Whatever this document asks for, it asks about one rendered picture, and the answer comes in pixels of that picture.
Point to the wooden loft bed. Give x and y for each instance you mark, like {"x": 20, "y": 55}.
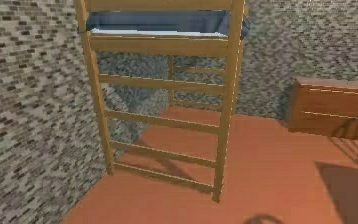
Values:
{"x": 227, "y": 100}

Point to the blue bed mattress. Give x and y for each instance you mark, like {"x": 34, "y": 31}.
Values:
{"x": 160, "y": 20}

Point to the brown wooden chest of drawers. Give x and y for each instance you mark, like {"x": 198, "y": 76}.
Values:
{"x": 330, "y": 106}

